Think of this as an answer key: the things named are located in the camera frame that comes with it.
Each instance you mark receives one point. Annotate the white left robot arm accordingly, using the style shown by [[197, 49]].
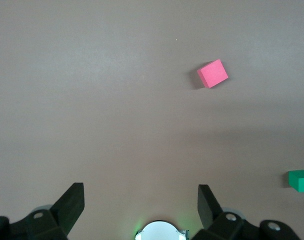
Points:
[[160, 231]]

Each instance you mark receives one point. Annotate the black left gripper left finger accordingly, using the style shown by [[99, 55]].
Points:
[[54, 220]]

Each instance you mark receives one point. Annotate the green foam cube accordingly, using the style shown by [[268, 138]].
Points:
[[300, 181]]

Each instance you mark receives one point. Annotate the pink foam cube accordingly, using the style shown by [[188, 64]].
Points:
[[213, 73]]

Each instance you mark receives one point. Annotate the brown table cover mat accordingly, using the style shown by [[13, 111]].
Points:
[[104, 100]]

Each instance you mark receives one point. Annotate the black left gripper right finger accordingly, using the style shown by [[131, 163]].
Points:
[[217, 222]]

